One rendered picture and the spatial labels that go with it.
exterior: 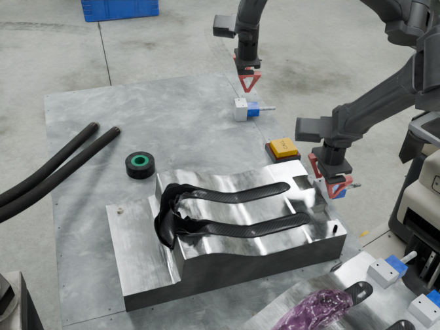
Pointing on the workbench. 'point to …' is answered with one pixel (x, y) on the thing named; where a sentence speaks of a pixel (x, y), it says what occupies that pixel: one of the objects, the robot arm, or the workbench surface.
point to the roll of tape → (140, 165)
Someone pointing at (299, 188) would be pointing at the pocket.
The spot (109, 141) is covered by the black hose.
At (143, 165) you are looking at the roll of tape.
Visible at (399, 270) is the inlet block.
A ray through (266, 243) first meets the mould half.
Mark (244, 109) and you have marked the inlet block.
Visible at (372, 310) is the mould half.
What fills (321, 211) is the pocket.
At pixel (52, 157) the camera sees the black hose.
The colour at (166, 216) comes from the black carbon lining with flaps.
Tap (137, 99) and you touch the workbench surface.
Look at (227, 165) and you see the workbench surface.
